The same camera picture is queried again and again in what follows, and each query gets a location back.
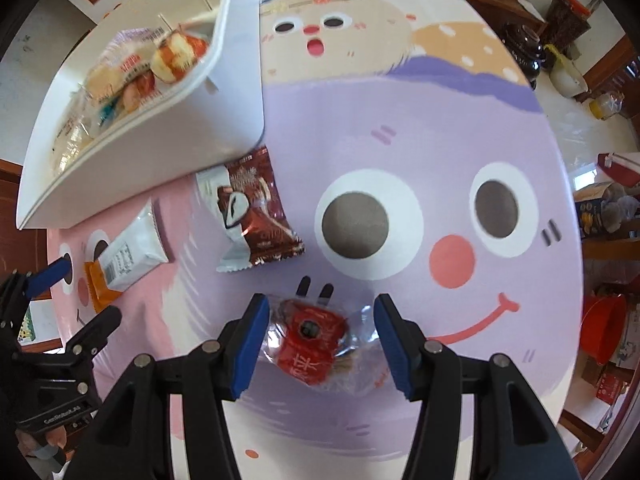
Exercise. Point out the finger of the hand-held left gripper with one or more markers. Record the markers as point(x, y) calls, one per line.
point(100, 322)
point(50, 272)

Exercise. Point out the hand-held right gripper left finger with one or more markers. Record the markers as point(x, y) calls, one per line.
point(250, 345)

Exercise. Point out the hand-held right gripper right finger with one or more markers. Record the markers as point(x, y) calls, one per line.
point(395, 345)

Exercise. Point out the red candy packet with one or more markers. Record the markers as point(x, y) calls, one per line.
point(310, 340)

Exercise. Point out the clear grey cake packet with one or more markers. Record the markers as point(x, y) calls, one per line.
point(70, 135)

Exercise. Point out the blue snack packet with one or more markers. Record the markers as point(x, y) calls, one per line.
point(107, 112)

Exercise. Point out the clear bun packet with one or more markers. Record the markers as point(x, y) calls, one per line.
point(102, 80)

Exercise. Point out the white plastic bin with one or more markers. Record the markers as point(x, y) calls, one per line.
point(210, 125)

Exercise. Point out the clear barcode snack packet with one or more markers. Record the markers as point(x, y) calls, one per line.
point(130, 40)

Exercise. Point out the large red white snack packet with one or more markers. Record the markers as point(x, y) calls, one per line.
point(172, 57)

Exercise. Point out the person's left hand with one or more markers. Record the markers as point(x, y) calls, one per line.
point(54, 440)

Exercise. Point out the orange white snack packet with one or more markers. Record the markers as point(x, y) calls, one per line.
point(125, 260)

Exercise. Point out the wooden door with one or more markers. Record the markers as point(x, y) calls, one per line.
point(10, 200)

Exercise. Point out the brown chocolate snack packet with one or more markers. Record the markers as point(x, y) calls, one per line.
point(255, 215)

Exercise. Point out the red plastic bucket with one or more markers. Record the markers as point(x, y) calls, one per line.
point(602, 327)

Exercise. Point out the red carton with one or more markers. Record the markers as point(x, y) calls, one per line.
point(610, 387)

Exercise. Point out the cartoon printed tablecloth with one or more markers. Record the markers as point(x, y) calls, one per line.
point(425, 125)

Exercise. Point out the blue printed carton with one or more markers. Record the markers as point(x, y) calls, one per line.
point(600, 212)

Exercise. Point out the white red-trimmed appliance cover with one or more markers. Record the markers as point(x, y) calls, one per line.
point(620, 165)

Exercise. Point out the cream yellow pitcher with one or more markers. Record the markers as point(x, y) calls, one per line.
point(567, 75)

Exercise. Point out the clear plastic bottle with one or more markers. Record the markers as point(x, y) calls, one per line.
point(607, 105)

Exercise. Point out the dark brown stacked pot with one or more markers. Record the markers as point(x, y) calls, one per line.
point(522, 47)

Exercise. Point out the tall red-lidded jar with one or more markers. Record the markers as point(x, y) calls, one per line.
point(567, 20)

